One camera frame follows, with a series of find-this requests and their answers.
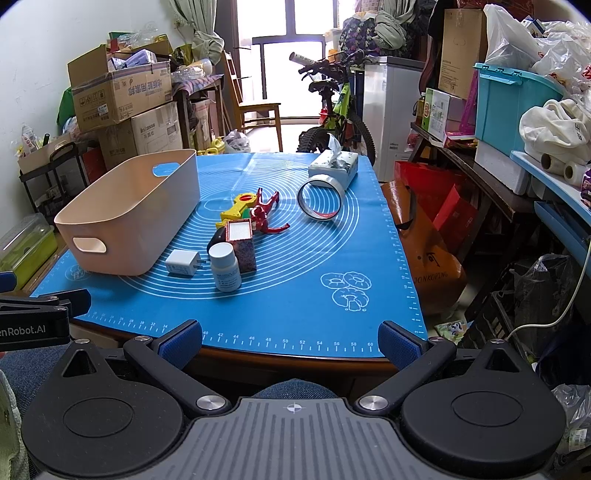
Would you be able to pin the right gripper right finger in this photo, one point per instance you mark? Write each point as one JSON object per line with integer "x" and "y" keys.
{"x": 417, "y": 361}

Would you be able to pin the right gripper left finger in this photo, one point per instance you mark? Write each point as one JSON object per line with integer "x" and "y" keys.
{"x": 163, "y": 359}

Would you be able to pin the white charger adapter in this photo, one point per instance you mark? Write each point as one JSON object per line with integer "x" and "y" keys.
{"x": 182, "y": 262}

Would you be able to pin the white pill bottle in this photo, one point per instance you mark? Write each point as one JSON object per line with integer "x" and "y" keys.
{"x": 224, "y": 267}

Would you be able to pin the beige plastic storage bin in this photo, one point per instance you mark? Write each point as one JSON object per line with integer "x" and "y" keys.
{"x": 122, "y": 222}

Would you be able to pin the black small object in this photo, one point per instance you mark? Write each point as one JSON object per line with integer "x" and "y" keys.
{"x": 218, "y": 237}

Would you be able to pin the red glitter box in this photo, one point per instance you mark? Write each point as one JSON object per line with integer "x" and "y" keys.
{"x": 239, "y": 234}

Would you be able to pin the red plastic figurine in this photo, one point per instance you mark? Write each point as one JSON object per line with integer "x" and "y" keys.
{"x": 260, "y": 213}

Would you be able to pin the yellow toy tool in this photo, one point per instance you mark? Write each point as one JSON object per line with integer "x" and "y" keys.
{"x": 239, "y": 209}

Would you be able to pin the grey tape roll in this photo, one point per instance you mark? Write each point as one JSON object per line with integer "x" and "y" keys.
{"x": 321, "y": 197}

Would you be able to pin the green lidded plastic container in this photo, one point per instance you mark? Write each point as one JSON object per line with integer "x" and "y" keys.
{"x": 26, "y": 247}

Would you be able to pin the black metal shelf rack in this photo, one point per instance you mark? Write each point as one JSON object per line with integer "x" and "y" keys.
{"x": 57, "y": 194}

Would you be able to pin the blue silicone table mat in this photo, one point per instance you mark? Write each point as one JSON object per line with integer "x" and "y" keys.
{"x": 320, "y": 289}

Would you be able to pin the white tissue box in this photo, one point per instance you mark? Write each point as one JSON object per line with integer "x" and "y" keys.
{"x": 336, "y": 163}

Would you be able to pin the yellow oil jug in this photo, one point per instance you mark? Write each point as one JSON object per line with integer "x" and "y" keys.
{"x": 217, "y": 147}

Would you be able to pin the lower stacked cardboard box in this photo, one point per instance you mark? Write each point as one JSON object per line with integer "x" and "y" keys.
{"x": 153, "y": 131}

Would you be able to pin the upper open cardboard box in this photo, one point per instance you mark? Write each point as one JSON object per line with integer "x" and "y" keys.
{"x": 109, "y": 88}

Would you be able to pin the green black bicycle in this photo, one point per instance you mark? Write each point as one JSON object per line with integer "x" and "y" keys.
{"x": 339, "y": 116}

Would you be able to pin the green white product box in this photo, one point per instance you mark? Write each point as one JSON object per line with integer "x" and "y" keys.
{"x": 435, "y": 113}

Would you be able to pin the white freezer cabinet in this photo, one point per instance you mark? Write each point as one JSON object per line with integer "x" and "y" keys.
{"x": 390, "y": 92}

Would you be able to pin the teal plastic storage bin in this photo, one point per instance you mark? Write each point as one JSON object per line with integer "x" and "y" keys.
{"x": 504, "y": 95}

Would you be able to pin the tall brown cardboard box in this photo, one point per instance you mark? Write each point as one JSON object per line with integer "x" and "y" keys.
{"x": 464, "y": 45}

